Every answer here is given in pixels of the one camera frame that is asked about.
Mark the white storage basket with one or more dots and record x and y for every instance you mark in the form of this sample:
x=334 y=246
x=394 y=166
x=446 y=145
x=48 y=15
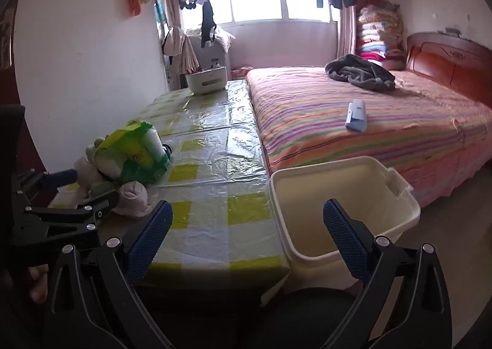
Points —
x=207 y=82

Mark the stack of folded quilts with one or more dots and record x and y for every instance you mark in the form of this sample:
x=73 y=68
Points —
x=378 y=34

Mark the striped bed sheet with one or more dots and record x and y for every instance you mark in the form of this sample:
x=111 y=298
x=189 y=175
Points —
x=346 y=149

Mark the grey blanket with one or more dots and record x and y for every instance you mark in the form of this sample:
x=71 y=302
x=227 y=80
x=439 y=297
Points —
x=357 y=72

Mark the wooden bed headboard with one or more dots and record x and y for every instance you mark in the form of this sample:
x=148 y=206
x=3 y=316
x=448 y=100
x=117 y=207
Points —
x=453 y=61

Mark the white plastic bin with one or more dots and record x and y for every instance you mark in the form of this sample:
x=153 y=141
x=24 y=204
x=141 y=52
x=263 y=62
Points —
x=338 y=187

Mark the blue white box on bed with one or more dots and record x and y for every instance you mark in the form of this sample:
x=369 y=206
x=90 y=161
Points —
x=355 y=114

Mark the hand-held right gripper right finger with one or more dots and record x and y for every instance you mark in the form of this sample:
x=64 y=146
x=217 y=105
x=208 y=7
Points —
x=346 y=245

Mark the black hanging garment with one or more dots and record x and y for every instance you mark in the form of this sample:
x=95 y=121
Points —
x=207 y=18

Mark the white lace cloth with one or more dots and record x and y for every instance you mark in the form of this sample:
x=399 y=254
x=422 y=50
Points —
x=226 y=36

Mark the white tissue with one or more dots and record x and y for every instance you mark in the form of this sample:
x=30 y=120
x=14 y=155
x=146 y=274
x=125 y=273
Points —
x=132 y=197

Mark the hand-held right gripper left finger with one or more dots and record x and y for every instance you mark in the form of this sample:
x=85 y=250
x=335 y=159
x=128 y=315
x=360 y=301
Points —
x=153 y=237

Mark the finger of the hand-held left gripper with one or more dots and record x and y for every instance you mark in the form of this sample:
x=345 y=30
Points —
x=61 y=177
x=77 y=218

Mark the person's left hand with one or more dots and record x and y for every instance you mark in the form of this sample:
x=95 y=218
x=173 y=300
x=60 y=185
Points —
x=39 y=281

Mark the white air cooler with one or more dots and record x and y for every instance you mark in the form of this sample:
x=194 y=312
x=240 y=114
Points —
x=219 y=59

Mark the checkered plastic tablecloth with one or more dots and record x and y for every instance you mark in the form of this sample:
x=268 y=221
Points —
x=215 y=164

